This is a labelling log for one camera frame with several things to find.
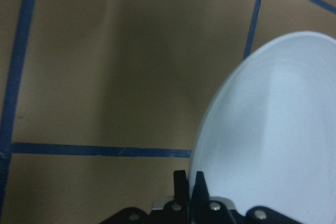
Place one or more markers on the blue plate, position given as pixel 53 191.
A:
pixel 268 136

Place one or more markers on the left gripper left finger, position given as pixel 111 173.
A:
pixel 176 210

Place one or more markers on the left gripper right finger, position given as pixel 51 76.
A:
pixel 208 209

